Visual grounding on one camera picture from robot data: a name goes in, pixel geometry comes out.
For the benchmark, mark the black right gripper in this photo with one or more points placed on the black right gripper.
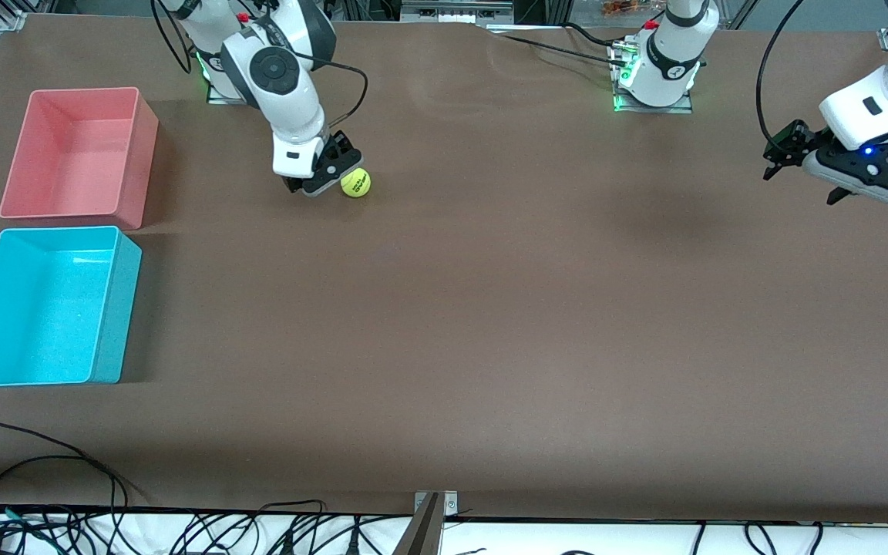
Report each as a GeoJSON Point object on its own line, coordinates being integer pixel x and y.
{"type": "Point", "coordinates": [338, 149]}

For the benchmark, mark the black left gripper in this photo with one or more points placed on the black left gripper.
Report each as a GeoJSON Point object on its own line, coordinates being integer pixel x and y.
{"type": "Point", "coordinates": [800, 141]}

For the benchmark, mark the yellow-green tennis ball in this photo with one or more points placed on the yellow-green tennis ball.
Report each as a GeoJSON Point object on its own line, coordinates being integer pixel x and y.
{"type": "Point", "coordinates": [355, 183]}

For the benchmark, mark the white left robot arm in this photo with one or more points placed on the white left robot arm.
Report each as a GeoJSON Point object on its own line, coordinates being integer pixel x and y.
{"type": "Point", "coordinates": [664, 69]}

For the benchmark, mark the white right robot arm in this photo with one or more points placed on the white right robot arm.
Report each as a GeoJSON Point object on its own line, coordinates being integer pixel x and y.
{"type": "Point", "coordinates": [290, 100]}

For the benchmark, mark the pink plastic bin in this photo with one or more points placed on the pink plastic bin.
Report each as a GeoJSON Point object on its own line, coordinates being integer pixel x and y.
{"type": "Point", "coordinates": [82, 154]}

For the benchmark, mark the blue plastic bin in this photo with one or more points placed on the blue plastic bin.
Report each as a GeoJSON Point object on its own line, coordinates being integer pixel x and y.
{"type": "Point", "coordinates": [43, 308]}

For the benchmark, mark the grey metal box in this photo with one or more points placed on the grey metal box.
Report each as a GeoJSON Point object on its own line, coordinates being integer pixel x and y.
{"type": "Point", "coordinates": [455, 9]}

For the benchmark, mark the orange patterned packet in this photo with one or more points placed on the orange patterned packet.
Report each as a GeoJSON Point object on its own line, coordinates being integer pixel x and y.
{"type": "Point", "coordinates": [625, 6]}

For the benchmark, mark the grey metal pole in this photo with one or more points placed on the grey metal pole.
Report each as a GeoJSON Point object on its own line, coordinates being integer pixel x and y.
{"type": "Point", "coordinates": [421, 536]}

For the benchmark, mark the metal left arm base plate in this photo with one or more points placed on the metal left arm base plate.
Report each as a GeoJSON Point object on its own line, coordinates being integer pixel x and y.
{"type": "Point", "coordinates": [683, 109]}

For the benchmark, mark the small metal edge bracket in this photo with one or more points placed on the small metal edge bracket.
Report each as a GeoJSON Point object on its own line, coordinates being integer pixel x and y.
{"type": "Point", "coordinates": [450, 505]}

